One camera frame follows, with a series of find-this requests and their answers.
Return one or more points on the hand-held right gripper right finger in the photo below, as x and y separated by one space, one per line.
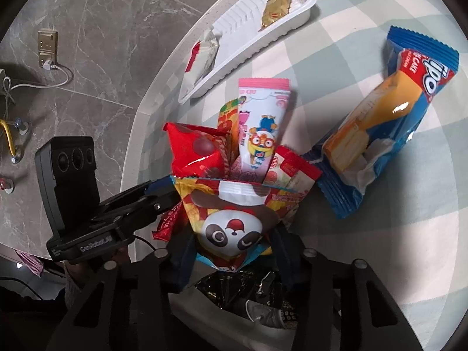
287 256

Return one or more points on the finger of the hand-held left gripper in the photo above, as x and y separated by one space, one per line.
161 206
157 186

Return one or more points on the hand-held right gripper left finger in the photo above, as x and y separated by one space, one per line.
182 263

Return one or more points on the red brown-dotted snack packet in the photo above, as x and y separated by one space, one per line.
186 146

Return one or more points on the panda print snack packet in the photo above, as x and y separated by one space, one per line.
226 226

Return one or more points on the red white flower snack packet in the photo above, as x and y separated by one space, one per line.
292 172

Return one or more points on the orange snack packet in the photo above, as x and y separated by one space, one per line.
227 117

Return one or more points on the pink cartoon snack packet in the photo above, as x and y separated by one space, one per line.
261 117

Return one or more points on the blue cake packet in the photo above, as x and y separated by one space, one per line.
365 128

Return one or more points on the white plastic tray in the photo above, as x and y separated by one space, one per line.
248 25

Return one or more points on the person's left forearm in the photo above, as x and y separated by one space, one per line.
73 285

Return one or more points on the small red snack packet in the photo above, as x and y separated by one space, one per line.
164 226

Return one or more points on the black snack packet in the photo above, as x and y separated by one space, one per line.
226 292

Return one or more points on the red-capped pipe valve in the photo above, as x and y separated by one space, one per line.
7 185

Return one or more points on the blue-capped pipe valve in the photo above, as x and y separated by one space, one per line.
22 126

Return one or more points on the yellow pipe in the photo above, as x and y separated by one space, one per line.
8 135

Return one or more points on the pink cloth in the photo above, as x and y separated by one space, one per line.
31 261

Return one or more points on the checked tablecloth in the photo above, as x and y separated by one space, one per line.
402 234

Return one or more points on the brass floor socket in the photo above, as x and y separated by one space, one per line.
47 45

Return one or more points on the white and red snack packet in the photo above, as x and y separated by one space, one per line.
201 62

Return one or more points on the gold snack packet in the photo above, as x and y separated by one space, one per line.
274 11

